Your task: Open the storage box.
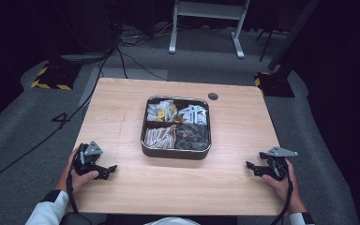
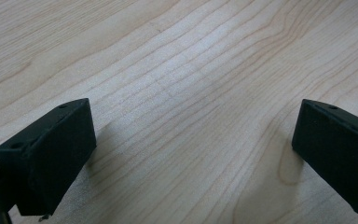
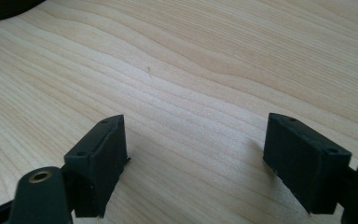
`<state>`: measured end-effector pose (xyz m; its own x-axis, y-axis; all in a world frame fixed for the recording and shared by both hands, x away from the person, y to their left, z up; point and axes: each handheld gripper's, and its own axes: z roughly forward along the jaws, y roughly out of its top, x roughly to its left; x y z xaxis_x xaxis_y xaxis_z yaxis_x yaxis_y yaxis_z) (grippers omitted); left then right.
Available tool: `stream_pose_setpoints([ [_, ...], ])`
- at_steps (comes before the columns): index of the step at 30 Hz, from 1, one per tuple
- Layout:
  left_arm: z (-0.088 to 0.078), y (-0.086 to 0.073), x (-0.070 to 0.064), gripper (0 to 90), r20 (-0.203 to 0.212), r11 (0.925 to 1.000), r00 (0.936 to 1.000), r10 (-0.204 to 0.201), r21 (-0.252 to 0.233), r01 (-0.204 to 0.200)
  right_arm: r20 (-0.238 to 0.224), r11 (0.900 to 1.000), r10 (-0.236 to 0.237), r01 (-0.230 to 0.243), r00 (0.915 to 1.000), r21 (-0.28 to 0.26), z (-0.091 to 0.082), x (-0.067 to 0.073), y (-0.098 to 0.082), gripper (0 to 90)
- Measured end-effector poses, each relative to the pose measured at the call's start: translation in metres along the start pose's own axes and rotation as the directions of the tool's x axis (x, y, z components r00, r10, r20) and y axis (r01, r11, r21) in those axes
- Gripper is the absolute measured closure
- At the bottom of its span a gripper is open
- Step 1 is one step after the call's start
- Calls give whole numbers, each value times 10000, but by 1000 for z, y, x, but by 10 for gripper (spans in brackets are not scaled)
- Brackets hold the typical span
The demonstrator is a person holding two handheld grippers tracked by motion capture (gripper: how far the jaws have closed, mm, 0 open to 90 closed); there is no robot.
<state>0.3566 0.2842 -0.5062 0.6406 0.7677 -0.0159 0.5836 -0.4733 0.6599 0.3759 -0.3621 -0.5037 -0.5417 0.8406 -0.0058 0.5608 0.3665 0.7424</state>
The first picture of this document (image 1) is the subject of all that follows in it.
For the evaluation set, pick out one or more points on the pile of white yellow packets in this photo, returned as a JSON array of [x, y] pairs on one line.
[[162, 111]]

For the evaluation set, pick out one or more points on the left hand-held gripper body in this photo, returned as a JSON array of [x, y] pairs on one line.
[[86, 161]]

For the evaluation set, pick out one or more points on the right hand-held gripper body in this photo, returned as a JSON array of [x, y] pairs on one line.
[[276, 165]]

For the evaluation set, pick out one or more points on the person's right hand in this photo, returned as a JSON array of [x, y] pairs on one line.
[[284, 190]]

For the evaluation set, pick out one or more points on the person's white clothing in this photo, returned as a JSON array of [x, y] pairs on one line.
[[172, 221]]

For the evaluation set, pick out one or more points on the white metal stand frame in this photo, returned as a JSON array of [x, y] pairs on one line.
[[209, 9]]

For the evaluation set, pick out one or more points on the dark brown compartment box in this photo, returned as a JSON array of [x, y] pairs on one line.
[[175, 154]]

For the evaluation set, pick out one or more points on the pile of white tea packets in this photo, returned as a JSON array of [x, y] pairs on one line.
[[195, 115]]

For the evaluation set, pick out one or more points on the dark slanted stand pole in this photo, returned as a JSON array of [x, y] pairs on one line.
[[293, 34]]

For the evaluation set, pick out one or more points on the pile of paper sugar sticks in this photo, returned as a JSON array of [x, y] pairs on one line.
[[159, 137]]

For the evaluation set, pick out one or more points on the pile of dark packets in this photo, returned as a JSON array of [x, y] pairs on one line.
[[193, 137]]

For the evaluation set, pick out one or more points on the black yellow striped stand base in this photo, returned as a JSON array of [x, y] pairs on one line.
[[273, 84], [56, 76]]

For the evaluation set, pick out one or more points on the person's left hand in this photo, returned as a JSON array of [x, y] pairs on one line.
[[79, 181]]

